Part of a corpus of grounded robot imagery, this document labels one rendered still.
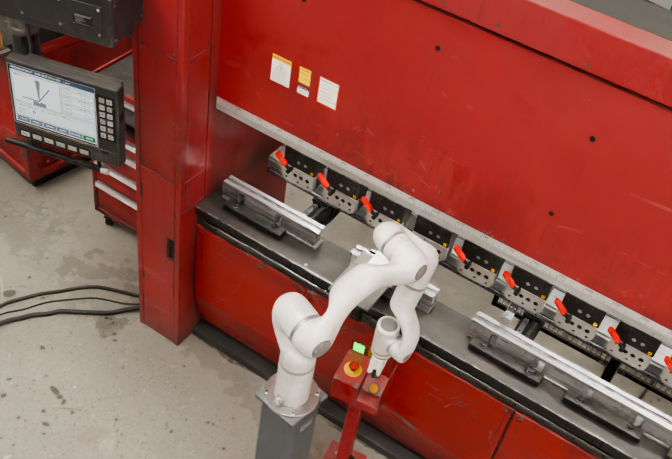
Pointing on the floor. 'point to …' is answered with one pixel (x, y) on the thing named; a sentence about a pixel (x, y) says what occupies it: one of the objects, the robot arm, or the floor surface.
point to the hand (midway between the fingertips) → (376, 373)
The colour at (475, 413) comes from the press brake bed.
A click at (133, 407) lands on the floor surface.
